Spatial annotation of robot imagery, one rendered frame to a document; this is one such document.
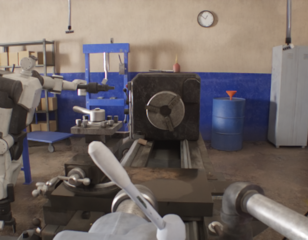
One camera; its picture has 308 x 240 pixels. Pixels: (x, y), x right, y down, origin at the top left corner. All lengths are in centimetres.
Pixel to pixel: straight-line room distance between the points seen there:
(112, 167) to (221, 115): 445
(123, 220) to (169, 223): 10
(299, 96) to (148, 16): 315
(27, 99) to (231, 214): 130
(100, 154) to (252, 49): 526
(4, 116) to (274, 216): 127
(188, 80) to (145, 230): 162
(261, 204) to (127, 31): 521
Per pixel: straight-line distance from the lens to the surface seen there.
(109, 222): 38
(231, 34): 538
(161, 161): 190
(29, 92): 148
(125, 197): 50
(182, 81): 194
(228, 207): 30
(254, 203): 26
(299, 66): 519
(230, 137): 472
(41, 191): 119
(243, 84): 540
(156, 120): 177
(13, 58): 586
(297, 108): 523
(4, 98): 136
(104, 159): 24
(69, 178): 89
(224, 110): 464
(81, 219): 93
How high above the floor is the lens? 134
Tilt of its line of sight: 10 degrees down
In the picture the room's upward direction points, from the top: straight up
